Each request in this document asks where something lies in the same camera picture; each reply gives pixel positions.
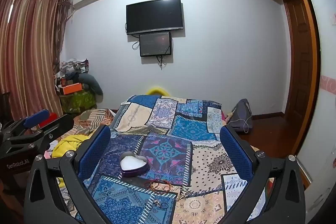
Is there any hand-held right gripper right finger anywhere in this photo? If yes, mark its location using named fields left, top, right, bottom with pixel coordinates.
left=220, top=126, right=306, bottom=224

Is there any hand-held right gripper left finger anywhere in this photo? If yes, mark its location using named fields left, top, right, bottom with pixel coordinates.
left=24, top=125, right=116, bottom=224

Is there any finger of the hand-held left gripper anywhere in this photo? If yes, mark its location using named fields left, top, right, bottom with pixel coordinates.
left=4, top=114, right=75, bottom=152
left=0, top=109, right=51, bottom=141

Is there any purple heart-shaped tin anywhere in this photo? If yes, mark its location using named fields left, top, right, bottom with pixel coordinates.
left=119, top=151, right=151, bottom=178

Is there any red string bracelet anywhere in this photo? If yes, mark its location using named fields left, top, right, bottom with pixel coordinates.
left=148, top=178, right=171, bottom=188

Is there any yellow cartoon blanket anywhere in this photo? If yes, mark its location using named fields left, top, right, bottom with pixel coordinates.
left=51, top=134, right=92, bottom=188

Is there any green printed box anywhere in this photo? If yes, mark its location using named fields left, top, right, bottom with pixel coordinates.
left=60, top=91, right=97, bottom=115

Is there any striped brown bedsheet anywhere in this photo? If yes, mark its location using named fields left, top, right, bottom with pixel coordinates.
left=71, top=108, right=116, bottom=136

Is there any grey bag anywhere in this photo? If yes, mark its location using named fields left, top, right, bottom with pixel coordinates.
left=227, top=98, right=253, bottom=133

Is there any orange box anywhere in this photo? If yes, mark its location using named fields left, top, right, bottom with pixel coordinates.
left=61, top=83, right=85, bottom=96

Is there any pile of clothes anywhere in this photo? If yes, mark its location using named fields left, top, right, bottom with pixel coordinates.
left=54, top=58, right=90, bottom=84

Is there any striped red curtain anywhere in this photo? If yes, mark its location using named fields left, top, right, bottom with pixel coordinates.
left=0, top=0, right=71, bottom=121

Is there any patchwork printed blanket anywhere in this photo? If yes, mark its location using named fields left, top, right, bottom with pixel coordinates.
left=76, top=94, right=268, bottom=224

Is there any yellow round object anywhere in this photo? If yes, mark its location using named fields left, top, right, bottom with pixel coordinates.
left=146, top=86, right=169, bottom=96

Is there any brown wooden door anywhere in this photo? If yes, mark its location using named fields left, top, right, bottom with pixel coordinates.
left=281, top=0, right=321, bottom=155

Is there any white cable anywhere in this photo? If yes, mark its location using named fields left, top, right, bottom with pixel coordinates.
left=230, top=108, right=253, bottom=134

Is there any pink wall sticker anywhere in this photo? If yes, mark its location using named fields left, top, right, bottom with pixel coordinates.
left=320, top=74, right=336, bottom=95

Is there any small black wall monitor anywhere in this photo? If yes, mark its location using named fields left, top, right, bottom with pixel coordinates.
left=139, top=32, right=172, bottom=57

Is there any black wall television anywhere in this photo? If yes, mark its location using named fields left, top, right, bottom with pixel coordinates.
left=126, top=0, right=184, bottom=35

